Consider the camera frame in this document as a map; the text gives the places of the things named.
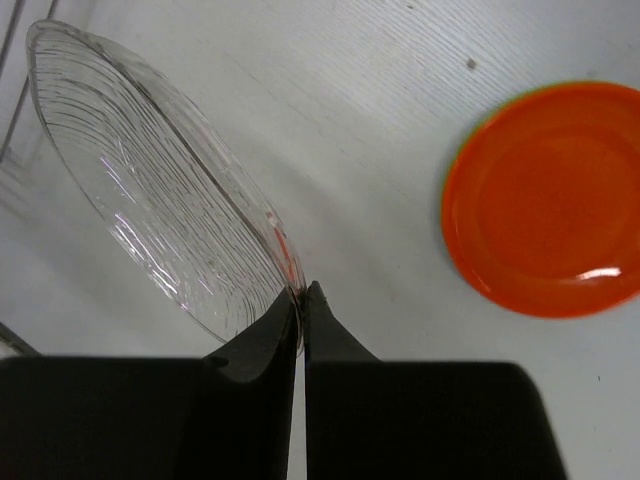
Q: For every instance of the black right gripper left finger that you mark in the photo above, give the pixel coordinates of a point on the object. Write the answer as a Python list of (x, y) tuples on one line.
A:
[(224, 416)]

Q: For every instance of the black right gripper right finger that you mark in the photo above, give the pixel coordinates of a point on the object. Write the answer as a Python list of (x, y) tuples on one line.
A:
[(373, 419)]

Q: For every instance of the clear glass plate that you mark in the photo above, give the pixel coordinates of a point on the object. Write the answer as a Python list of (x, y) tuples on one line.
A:
[(159, 175)]

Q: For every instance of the orange plate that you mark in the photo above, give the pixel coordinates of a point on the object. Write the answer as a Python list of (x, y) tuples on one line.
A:
[(541, 214)]

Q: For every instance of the green plate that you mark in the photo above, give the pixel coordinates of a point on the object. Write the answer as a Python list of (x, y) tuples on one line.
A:
[(478, 123)]

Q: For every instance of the chrome wire dish rack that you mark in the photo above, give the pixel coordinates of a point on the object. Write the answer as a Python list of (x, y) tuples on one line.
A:
[(20, 130)]

